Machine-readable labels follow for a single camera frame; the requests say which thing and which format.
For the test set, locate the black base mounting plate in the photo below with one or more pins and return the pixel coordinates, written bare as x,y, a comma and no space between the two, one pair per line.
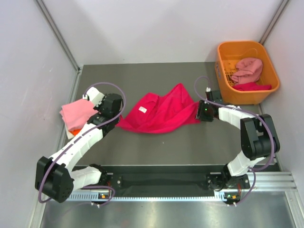
172,181

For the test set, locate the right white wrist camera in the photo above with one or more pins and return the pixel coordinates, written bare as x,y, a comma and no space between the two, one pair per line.
214,95

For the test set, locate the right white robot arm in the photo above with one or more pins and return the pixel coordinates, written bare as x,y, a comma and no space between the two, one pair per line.
258,138

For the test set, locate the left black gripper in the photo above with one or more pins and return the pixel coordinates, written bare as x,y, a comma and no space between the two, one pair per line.
98,108

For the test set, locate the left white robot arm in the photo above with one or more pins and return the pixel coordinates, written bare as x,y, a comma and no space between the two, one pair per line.
55,175

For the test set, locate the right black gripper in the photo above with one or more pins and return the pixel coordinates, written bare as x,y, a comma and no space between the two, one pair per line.
200,114

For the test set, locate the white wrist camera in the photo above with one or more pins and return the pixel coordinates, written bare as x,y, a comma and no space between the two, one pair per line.
94,96
214,95

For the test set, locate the magenta t-shirt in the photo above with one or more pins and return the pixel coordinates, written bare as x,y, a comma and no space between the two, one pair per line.
157,114

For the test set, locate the folded light pink t-shirt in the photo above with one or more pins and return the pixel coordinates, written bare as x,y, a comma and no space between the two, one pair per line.
76,114

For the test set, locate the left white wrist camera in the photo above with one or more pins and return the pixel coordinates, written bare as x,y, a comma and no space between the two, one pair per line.
94,96

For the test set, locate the dusty pink shirt in basket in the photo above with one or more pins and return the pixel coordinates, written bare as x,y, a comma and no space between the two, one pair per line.
248,70

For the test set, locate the orange plastic basket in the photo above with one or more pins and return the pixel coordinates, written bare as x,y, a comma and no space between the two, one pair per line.
228,55

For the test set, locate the grey slotted cable duct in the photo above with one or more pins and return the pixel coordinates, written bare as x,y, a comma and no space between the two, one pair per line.
97,197

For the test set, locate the magenta shirt in basket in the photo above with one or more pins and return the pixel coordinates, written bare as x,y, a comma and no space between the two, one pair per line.
252,86

